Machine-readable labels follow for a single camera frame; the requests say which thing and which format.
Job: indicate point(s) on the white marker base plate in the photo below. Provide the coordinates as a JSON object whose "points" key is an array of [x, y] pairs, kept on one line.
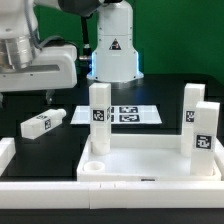
{"points": [[121, 114]]}

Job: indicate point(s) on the white desk tabletop tray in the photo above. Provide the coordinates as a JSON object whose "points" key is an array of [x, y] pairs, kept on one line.
{"points": [[139, 157]]}

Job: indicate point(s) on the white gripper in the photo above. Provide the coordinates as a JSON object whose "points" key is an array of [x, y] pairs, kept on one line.
{"points": [[54, 68]]}

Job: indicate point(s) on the white L-shaped fence wall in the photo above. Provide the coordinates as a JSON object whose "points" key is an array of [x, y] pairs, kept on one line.
{"points": [[115, 194]]}

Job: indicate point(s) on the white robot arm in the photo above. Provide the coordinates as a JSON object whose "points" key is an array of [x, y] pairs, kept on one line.
{"points": [[28, 63]]}

